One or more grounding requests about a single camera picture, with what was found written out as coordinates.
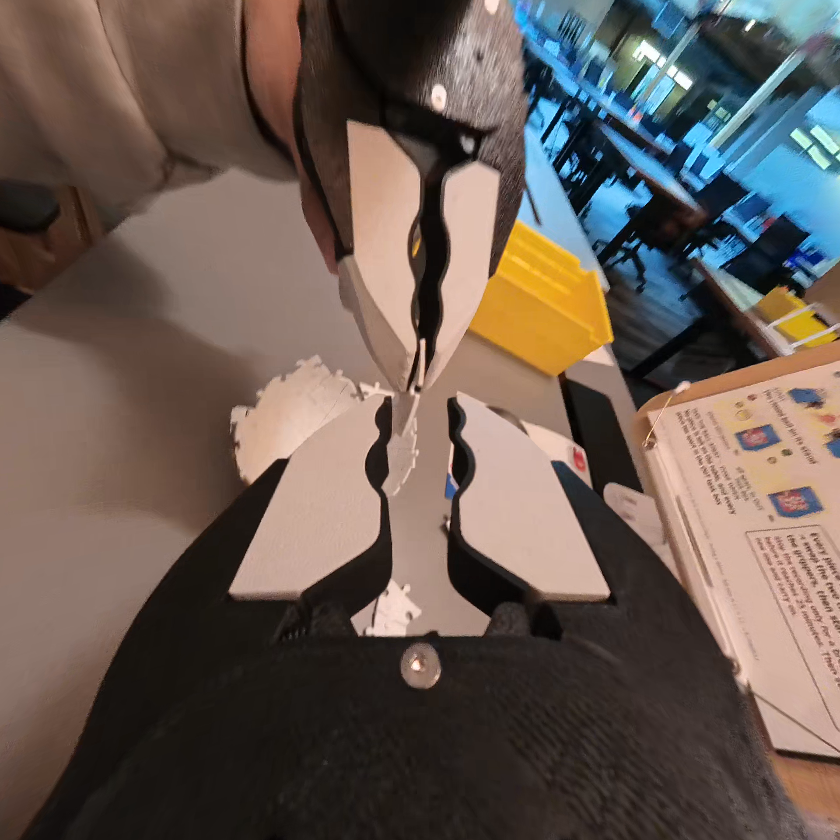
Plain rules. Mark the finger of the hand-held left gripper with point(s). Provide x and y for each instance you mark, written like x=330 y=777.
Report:
x=466 y=262
x=380 y=249

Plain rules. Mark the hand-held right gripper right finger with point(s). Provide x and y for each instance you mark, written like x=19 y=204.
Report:
x=525 y=512

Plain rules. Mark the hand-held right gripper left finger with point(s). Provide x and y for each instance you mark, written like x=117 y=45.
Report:
x=315 y=512

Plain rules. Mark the curved white puzzle piece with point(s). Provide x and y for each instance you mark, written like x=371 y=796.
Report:
x=401 y=446

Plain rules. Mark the person's left forearm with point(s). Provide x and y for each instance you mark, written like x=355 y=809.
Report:
x=118 y=85

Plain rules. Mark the person's left hand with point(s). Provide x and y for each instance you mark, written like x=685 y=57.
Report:
x=272 y=85

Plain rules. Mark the white printed leaflet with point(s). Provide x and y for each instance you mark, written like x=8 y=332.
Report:
x=558 y=453

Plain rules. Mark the yellow plastic bin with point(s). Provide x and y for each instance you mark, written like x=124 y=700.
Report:
x=544 y=308

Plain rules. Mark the white flat device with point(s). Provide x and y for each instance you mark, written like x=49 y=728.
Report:
x=633 y=512

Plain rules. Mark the background desk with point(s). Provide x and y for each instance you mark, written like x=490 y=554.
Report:
x=649 y=170

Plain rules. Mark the printed instruction sheet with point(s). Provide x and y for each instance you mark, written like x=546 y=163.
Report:
x=754 y=525

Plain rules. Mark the small yellow background bin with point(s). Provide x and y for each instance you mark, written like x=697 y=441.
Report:
x=794 y=321

